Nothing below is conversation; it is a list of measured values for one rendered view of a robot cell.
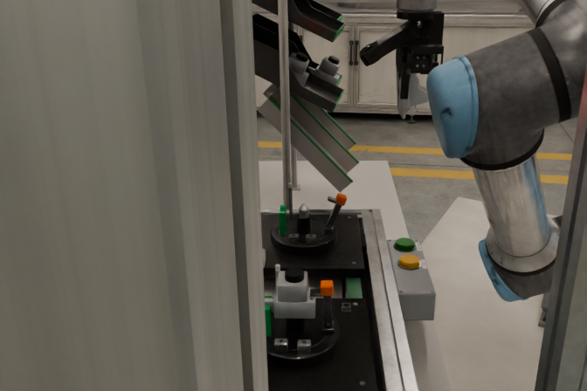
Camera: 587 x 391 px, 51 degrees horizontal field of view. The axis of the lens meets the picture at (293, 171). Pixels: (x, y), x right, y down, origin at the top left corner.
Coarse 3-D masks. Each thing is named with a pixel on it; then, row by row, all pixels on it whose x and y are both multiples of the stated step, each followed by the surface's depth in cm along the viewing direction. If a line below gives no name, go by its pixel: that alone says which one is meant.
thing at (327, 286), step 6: (324, 282) 95; (330, 282) 95; (324, 288) 94; (330, 288) 94; (312, 294) 94; (318, 294) 94; (324, 294) 94; (330, 294) 94; (324, 300) 95; (330, 300) 95; (324, 306) 95; (330, 306) 95; (324, 312) 96; (330, 312) 96; (324, 318) 96; (330, 318) 96; (330, 324) 96
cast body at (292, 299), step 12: (288, 276) 93; (300, 276) 93; (276, 288) 97; (288, 288) 92; (300, 288) 92; (312, 288) 97; (276, 300) 94; (288, 300) 93; (300, 300) 93; (312, 300) 94; (276, 312) 94; (288, 312) 94; (300, 312) 94; (312, 312) 94
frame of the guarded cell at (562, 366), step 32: (576, 160) 35; (576, 192) 35; (576, 224) 35; (576, 256) 35; (576, 288) 35; (576, 320) 36; (544, 352) 40; (576, 352) 37; (544, 384) 40; (576, 384) 38
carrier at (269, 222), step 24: (288, 192) 132; (264, 216) 140; (288, 216) 140; (312, 216) 135; (264, 240) 130; (288, 240) 124; (312, 240) 123; (336, 240) 128; (360, 240) 129; (264, 264) 119; (288, 264) 120; (312, 264) 120; (336, 264) 120; (360, 264) 120
